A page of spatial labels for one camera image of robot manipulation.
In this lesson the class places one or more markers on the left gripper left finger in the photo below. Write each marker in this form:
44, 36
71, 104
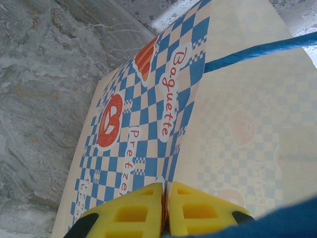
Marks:
123, 215

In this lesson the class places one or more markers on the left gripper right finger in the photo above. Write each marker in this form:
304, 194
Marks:
198, 210

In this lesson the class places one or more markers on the blue checkered paper bag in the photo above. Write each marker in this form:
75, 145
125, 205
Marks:
223, 124

